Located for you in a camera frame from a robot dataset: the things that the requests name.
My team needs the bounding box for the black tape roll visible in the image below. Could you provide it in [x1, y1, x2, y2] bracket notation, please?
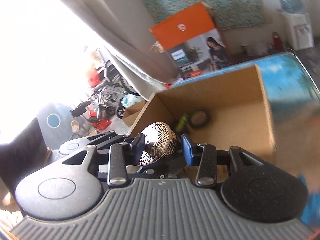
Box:
[188, 109, 210, 129]

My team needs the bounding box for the grey curtain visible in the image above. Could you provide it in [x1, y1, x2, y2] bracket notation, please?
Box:
[60, 0, 177, 99]

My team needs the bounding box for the small green tube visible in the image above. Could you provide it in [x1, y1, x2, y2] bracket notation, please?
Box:
[175, 113, 188, 132]

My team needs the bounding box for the gold lid black jar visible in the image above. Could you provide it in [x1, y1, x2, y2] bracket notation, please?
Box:
[139, 122, 177, 166]

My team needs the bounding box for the red thermos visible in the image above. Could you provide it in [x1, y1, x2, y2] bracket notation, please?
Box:
[272, 32, 284, 51]

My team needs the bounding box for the orange Philips box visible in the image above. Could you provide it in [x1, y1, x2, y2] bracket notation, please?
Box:
[150, 2, 232, 80]

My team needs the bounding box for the brown cardboard box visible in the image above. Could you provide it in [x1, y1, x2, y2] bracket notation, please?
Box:
[129, 64, 276, 164]

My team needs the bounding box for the white water dispenser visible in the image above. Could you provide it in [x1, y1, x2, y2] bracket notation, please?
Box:
[281, 12, 315, 50]

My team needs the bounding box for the wheelchair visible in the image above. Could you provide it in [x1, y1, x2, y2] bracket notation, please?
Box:
[71, 49, 139, 124]

